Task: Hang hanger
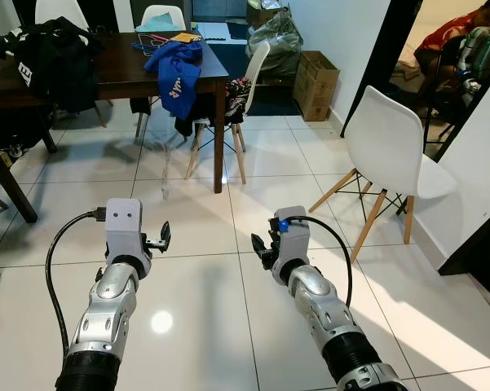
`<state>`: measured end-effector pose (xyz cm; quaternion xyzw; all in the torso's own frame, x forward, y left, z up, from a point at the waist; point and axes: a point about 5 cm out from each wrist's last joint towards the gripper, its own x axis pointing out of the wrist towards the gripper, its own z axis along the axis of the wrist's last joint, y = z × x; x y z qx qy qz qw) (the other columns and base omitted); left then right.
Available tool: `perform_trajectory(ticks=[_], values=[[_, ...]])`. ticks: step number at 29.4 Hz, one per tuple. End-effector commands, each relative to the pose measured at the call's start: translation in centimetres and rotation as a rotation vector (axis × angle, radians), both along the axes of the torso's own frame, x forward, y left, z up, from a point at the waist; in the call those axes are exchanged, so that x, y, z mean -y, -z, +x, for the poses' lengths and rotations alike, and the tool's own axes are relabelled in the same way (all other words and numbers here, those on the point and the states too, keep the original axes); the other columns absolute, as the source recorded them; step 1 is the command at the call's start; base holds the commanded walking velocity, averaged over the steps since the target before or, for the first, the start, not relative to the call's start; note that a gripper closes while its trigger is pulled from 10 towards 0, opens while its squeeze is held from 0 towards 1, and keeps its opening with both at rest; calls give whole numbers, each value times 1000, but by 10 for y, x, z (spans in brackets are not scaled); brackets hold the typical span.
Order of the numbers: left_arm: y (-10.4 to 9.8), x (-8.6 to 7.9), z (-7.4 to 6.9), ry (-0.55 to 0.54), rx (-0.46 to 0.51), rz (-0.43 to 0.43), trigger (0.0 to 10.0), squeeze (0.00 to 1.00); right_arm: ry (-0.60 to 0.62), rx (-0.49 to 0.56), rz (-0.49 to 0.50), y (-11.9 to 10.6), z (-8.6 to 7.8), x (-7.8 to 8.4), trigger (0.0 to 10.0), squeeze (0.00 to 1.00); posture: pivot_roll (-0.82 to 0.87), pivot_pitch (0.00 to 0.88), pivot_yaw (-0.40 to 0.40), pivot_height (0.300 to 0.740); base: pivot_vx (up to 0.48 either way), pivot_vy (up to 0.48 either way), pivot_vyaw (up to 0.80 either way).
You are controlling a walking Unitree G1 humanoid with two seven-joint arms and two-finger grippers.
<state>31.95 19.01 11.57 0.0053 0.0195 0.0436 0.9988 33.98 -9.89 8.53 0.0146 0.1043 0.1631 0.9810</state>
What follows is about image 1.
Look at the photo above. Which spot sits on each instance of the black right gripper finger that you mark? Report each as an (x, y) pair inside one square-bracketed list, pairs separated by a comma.
[(258, 244)]

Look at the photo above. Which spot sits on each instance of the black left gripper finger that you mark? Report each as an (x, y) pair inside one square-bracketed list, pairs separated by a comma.
[(165, 234)]

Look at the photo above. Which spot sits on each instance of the royal blue t-shirt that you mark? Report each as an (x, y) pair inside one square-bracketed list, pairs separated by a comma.
[(175, 77)]

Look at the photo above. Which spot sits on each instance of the black garment with white print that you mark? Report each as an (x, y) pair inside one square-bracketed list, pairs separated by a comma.
[(57, 57)]

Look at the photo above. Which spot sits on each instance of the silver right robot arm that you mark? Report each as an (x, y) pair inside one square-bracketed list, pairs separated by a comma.
[(322, 309)]

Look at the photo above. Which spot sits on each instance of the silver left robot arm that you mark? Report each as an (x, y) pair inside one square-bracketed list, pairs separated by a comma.
[(106, 309)]

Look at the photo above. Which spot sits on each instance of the blue plastic hanger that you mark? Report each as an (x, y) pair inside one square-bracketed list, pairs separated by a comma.
[(143, 42)]

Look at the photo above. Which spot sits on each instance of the black floral cloth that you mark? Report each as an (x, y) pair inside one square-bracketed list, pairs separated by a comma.
[(232, 94)]

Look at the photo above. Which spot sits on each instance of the white shell chair wooden legs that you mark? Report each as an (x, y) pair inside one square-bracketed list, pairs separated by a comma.
[(163, 12), (257, 65), (383, 138), (61, 12)]

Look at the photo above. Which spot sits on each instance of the brown wooden table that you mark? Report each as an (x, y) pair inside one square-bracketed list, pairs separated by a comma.
[(126, 73)]

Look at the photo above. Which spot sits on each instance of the brown cardboard box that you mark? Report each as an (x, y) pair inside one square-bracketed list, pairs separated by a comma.
[(316, 85)]

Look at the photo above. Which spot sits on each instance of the yellow packet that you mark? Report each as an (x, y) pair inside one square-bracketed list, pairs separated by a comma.
[(183, 37)]

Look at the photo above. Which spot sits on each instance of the grey plastic bag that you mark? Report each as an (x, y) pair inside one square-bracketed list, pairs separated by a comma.
[(273, 45)]

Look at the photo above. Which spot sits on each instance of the teal cloth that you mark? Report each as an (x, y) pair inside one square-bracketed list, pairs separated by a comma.
[(155, 26)]

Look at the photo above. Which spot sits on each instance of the grey green backpack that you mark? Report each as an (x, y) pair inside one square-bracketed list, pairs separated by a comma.
[(485, 57)]

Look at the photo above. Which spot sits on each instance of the person in red shirt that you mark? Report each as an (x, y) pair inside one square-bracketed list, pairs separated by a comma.
[(456, 37)]

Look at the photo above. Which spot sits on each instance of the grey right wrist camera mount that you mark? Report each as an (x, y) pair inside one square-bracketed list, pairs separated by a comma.
[(293, 240)]

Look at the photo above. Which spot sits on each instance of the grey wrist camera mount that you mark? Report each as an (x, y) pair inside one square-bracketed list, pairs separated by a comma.
[(293, 240), (124, 228)]

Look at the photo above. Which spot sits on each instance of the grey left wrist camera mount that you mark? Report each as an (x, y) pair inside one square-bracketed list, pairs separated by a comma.
[(124, 228)]

